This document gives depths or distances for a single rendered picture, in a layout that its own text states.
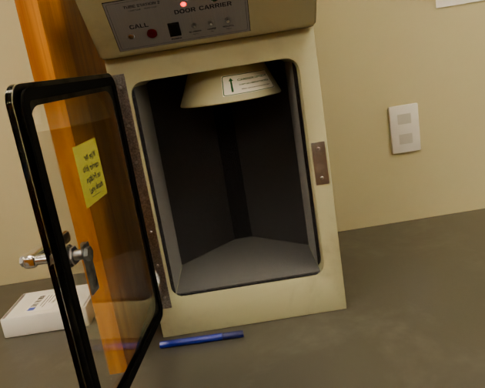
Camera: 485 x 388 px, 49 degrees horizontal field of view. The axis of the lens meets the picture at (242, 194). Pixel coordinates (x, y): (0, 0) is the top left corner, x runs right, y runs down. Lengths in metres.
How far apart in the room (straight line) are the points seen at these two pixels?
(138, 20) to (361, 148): 0.72
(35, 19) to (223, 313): 0.54
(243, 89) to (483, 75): 0.71
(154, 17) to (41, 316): 0.60
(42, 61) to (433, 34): 0.90
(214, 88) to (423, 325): 0.49
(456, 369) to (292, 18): 0.53
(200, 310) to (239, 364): 0.14
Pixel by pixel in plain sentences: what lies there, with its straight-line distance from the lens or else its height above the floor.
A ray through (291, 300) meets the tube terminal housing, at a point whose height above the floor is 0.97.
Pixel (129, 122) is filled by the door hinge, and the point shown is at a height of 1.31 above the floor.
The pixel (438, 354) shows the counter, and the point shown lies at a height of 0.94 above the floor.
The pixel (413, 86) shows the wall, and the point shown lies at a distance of 1.35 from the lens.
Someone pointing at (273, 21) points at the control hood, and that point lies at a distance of 0.80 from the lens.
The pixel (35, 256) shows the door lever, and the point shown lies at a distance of 0.64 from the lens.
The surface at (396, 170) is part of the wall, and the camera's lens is 1.36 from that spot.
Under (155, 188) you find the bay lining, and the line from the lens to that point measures 0.87.
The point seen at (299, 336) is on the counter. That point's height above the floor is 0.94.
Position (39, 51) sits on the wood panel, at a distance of 0.79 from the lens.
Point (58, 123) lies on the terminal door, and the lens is 0.63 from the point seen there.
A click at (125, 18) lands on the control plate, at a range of 0.78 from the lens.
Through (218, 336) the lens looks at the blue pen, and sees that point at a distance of 0.91.
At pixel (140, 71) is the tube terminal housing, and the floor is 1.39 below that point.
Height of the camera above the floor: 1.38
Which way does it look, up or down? 14 degrees down
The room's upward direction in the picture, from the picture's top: 9 degrees counter-clockwise
